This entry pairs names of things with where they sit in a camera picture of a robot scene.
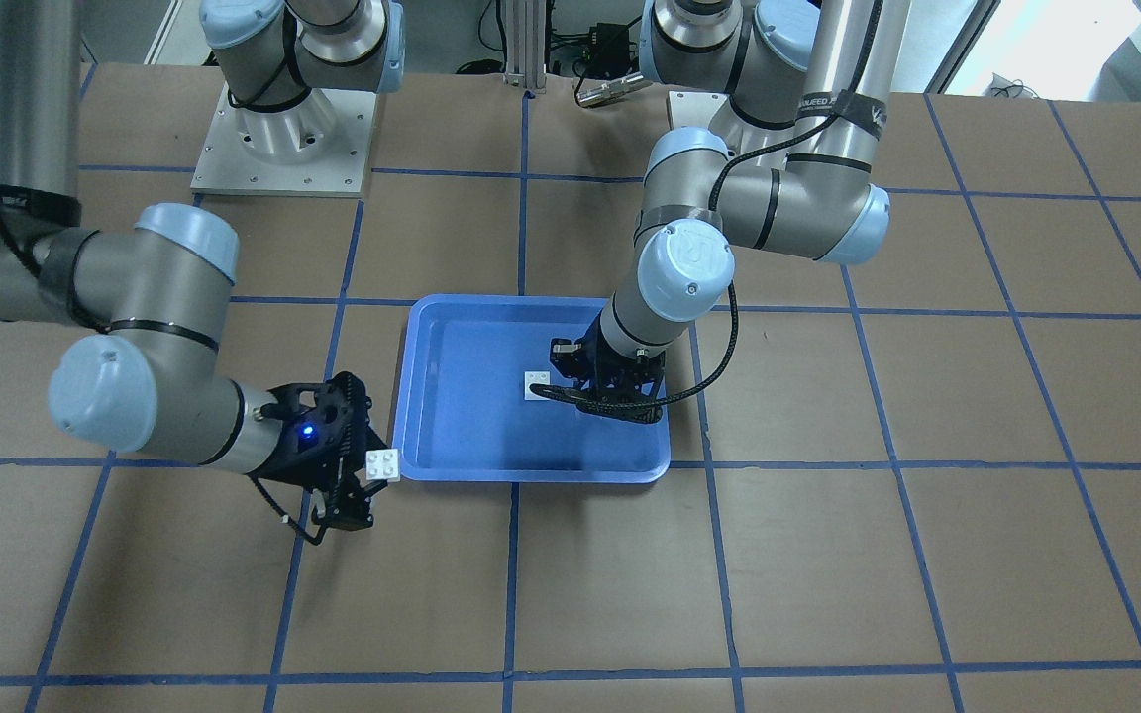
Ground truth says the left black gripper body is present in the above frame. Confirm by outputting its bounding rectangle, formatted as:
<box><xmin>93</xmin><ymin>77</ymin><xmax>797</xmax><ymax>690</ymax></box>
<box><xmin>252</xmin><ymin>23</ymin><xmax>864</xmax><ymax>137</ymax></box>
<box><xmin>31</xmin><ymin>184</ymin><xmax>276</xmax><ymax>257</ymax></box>
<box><xmin>549</xmin><ymin>331</ymin><xmax>666</xmax><ymax>423</ymax></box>

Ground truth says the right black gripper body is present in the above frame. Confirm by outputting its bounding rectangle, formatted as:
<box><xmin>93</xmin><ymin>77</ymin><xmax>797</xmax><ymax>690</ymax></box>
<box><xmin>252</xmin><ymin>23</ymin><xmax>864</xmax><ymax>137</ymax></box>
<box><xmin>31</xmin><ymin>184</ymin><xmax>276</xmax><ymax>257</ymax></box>
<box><xmin>249</xmin><ymin>371</ymin><xmax>389</xmax><ymax>493</ymax></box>

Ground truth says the white block robot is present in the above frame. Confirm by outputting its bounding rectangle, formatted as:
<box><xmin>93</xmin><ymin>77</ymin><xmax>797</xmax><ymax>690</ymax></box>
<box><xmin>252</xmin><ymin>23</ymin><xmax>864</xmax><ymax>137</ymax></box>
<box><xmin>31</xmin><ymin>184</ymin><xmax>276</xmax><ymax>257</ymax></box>
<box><xmin>521</xmin><ymin>370</ymin><xmax>551</xmax><ymax>402</ymax></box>
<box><xmin>363</xmin><ymin>448</ymin><xmax>400</xmax><ymax>483</ymax></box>

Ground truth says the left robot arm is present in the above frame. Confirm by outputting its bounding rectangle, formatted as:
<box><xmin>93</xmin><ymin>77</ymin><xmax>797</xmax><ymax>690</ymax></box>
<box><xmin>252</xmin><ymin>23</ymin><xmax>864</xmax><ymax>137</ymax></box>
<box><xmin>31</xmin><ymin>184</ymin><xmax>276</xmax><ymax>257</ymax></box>
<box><xmin>531</xmin><ymin>1</ymin><xmax>911</xmax><ymax>424</ymax></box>

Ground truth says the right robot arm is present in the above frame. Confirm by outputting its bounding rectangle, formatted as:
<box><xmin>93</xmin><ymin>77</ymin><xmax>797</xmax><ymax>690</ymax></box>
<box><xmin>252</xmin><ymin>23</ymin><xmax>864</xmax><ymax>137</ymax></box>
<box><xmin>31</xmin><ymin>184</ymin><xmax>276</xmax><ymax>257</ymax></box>
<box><xmin>0</xmin><ymin>1</ymin><xmax>399</xmax><ymax>545</ymax></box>

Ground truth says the blue plastic tray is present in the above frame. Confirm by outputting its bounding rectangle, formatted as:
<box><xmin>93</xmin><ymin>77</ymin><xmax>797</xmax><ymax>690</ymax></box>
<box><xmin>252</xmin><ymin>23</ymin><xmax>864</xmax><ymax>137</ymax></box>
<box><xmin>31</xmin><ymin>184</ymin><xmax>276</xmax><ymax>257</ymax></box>
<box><xmin>393</xmin><ymin>294</ymin><xmax>672</xmax><ymax>484</ymax></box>

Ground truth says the aluminium frame post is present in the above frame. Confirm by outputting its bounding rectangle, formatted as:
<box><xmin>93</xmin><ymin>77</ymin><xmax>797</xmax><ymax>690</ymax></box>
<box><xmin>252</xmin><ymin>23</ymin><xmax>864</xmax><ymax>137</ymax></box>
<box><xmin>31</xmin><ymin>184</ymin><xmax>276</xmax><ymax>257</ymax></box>
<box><xmin>497</xmin><ymin>1</ymin><xmax>551</xmax><ymax>95</ymax></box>

